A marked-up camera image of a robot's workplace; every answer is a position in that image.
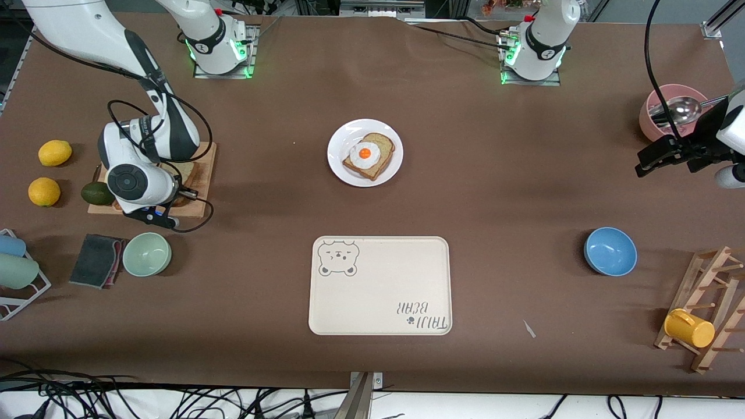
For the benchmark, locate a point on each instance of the aluminium profile with bracket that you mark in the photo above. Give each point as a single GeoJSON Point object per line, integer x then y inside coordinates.
{"type": "Point", "coordinates": [715, 28]}

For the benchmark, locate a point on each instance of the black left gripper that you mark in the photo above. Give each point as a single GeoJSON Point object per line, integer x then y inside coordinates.
{"type": "Point", "coordinates": [705, 138]}

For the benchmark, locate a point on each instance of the dark green avocado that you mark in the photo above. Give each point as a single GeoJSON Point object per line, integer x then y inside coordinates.
{"type": "Point", "coordinates": [98, 193]}

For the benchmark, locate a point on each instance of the yellow lemon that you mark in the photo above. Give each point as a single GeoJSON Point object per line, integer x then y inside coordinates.
{"type": "Point", "coordinates": [44, 192]}
{"type": "Point", "coordinates": [55, 152]}

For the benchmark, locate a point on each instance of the white round plate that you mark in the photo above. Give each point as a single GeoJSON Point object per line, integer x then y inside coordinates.
{"type": "Point", "coordinates": [343, 169]}

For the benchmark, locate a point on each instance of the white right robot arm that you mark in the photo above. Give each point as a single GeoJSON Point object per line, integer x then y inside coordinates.
{"type": "Point", "coordinates": [75, 23]}

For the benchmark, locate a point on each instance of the blue bowl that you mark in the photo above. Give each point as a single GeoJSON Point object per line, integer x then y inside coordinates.
{"type": "Point", "coordinates": [610, 251]}

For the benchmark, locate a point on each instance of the bamboo cutting board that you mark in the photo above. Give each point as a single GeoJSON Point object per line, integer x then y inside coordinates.
{"type": "Point", "coordinates": [207, 169]}

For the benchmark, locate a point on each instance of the metal frame rack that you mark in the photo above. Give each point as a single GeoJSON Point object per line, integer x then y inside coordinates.
{"type": "Point", "coordinates": [378, 7]}

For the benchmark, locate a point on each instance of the pale green bowl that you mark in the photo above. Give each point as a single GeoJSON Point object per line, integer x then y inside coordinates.
{"type": "Point", "coordinates": [146, 254]}

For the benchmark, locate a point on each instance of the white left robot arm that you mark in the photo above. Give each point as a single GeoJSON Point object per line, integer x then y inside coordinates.
{"type": "Point", "coordinates": [541, 46]}

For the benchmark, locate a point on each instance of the dark grey cloth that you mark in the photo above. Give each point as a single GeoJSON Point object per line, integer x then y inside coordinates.
{"type": "Point", "coordinates": [93, 262]}

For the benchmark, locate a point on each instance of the pale green cup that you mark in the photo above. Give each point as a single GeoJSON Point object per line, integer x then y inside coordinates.
{"type": "Point", "coordinates": [17, 270]}

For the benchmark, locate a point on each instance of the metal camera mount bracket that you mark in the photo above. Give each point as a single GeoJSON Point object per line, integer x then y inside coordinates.
{"type": "Point", "coordinates": [361, 401]}

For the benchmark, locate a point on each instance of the metal ladle spoon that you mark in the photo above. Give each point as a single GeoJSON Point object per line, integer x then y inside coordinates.
{"type": "Point", "coordinates": [684, 109]}

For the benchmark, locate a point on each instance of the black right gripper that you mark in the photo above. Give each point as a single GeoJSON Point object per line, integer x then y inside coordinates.
{"type": "Point", "coordinates": [178, 184]}

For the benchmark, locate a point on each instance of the light blue cup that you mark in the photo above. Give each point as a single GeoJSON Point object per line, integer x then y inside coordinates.
{"type": "Point", "coordinates": [11, 245]}

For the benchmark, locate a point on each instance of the toy fried egg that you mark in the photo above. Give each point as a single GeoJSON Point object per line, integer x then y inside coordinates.
{"type": "Point", "coordinates": [365, 154]}

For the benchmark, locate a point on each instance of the pink bowl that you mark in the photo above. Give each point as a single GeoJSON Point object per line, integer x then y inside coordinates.
{"type": "Point", "coordinates": [649, 125]}

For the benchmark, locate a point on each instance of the wooden peg drying rack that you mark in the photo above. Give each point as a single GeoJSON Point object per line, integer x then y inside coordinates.
{"type": "Point", "coordinates": [727, 326]}

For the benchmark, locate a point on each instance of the cream bear print tray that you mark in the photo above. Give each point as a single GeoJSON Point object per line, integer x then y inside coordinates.
{"type": "Point", "coordinates": [378, 291]}

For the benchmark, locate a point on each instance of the yellow mug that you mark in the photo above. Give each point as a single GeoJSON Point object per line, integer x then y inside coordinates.
{"type": "Point", "coordinates": [689, 329]}

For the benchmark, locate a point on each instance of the pink cloth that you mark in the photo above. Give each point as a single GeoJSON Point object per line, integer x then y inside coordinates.
{"type": "Point", "coordinates": [118, 262]}

